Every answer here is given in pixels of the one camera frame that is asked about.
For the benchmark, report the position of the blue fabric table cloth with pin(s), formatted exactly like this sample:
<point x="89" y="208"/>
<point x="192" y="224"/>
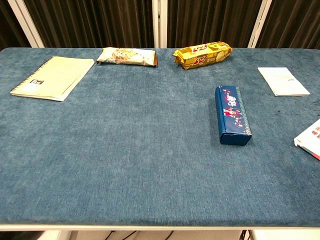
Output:
<point x="125" y="150"/>

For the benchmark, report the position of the white upright frame post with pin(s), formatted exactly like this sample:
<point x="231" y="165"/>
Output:
<point x="160" y="22"/>

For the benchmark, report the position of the white paper booklet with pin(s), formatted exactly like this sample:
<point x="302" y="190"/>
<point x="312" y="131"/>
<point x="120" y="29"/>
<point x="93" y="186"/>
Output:
<point x="282" y="80"/>

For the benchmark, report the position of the spiral bound kraft notebook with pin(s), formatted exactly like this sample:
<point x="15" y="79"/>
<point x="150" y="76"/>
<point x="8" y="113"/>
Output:
<point x="55" y="77"/>

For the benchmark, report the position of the black pleated curtain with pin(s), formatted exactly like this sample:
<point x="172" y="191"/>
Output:
<point x="295" y="22"/>
<point x="10" y="22"/>
<point x="95" y="22"/>
<point x="210" y="20"/>

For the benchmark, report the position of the white slanted frame post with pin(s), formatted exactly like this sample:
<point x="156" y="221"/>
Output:
<point x="26" y="23"/>
<point x="259" y="23"/>

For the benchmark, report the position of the beige cartoon snack packet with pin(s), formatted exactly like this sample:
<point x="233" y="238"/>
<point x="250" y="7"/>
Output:
<point x="125" y="57"/>

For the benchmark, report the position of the yellow biscuit packet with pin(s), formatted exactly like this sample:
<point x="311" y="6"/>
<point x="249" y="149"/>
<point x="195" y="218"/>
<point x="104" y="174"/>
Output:
<point x="200" y="58"/>

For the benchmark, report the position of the blue glasses case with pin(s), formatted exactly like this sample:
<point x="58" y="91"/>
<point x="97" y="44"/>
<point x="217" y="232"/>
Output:
<point x="232" y="117"/>

